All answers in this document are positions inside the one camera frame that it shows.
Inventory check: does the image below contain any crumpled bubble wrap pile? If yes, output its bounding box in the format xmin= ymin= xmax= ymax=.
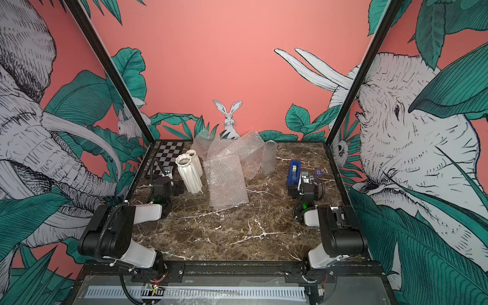
xmin=191 ymin=129 xmax=265 ymax=179

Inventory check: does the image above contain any black white chessboard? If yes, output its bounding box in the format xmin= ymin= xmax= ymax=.
xmin=143 ymin=141 xmax=185 ymax=178

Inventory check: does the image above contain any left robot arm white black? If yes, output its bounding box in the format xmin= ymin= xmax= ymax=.
xmin=78 ymin=176 xmax=184 ymax=269

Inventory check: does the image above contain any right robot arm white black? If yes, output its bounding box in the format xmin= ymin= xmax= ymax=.
xmin=287 ymin=182 xmax=368 ymax=269

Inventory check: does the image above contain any small white ribbed vase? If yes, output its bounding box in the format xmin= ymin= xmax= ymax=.
xmin=186 ymin=149 xmax=203 ymax=177

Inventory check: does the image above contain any right black frame post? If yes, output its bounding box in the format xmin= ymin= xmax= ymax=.
xmin=324 ymin=0 xmax=403 ymax=148

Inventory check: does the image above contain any large white ribbed vase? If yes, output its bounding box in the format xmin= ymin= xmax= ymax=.
xmin=176 ymin=154 xmax=202 ymax=194

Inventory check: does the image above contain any white slotted cable duct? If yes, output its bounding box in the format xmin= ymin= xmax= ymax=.
xmin=83 ymin=285 xmax=308 ymax=301

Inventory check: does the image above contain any black front mounting rail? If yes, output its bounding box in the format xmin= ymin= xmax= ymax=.
xmin=76 ymin=259 xmax=388 ymax=286

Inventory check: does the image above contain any left black frame post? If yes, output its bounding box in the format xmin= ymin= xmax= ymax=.
xmin=64 ymin=0 xmax=156 ymax=145

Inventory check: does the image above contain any black frame post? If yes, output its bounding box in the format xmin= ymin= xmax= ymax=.
xmin=64 ymin=0 xmax=156 ymax=145
xmin=324 ymin=0 xmax=403 ymax=148

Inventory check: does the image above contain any blue tape dispenser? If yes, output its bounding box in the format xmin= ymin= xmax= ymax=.
xmin=287 ymin=160 xmax=301 ymax=188

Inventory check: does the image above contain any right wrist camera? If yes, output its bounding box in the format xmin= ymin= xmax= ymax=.
xmin=301 ymin=172 xmax=310 ymax=184

